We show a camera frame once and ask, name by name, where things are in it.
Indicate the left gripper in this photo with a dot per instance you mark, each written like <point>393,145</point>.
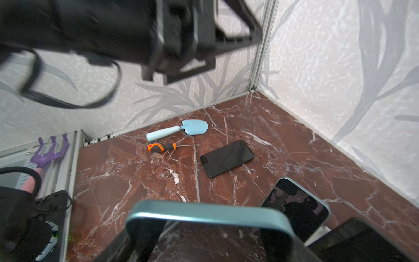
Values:
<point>184,35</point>

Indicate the black phone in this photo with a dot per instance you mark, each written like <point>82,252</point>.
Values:
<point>225,158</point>
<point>357,240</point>
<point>162,231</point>
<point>305,211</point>

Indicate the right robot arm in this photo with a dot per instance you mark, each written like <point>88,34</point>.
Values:
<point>32,230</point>

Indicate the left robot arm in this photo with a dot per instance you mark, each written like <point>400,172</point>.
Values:
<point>105,32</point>

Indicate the light blue toy shovel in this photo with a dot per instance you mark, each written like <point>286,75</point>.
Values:
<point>191,127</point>

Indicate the purple pink toy rake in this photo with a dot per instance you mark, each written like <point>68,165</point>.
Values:
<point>41,160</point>

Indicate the orange handled screwdriver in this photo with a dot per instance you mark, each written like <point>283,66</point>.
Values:
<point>162,147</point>

